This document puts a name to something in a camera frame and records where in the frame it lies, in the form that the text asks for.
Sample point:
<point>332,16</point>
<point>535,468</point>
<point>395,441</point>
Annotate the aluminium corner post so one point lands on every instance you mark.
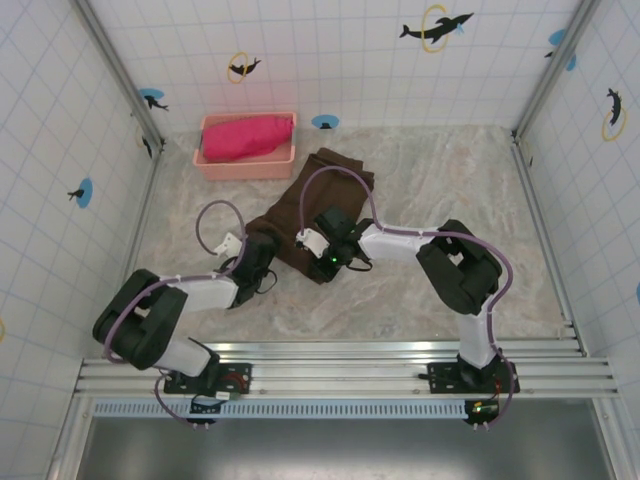
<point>560,60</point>
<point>115,65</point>

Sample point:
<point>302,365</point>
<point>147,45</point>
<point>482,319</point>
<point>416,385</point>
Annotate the pink plastic basket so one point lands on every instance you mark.
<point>240,171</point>

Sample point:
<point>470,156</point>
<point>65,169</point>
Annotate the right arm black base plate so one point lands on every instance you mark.
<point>445,375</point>

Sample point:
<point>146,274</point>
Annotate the magenta folded garment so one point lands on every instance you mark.
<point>240,140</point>

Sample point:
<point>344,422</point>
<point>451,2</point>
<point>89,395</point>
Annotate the brown long pants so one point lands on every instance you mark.
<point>330,200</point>

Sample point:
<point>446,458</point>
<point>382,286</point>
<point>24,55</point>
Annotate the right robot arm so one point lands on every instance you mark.
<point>460,265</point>

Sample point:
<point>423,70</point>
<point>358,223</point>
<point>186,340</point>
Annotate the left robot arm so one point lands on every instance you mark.
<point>140,325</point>

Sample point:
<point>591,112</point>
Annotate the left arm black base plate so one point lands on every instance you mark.
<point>235,372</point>

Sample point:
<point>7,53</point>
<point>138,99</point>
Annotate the grey metal panel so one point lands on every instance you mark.
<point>325,450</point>

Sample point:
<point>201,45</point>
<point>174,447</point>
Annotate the aluminium rail frame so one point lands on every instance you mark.
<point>340,370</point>

